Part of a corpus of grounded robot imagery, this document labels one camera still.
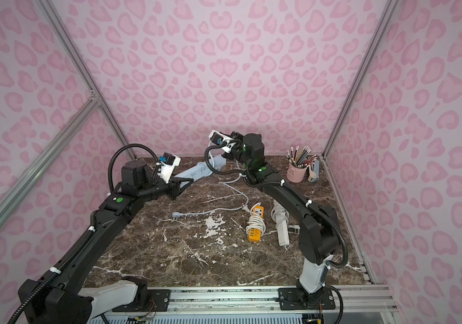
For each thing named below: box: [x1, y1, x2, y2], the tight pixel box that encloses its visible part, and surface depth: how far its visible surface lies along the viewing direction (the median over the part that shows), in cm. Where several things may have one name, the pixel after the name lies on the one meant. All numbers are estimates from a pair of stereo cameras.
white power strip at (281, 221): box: [273, 199, 290, 247], surface depth 90 cm
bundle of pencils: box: [286, 145, 318, 170], surface depth 105 cm
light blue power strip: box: [174, 154, 227, 180], surface depth 74 cm
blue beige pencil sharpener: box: [307, 159, 321, 183], surface depth 109 cm
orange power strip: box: [247, 205, 265, 243], surface depth 88 cm
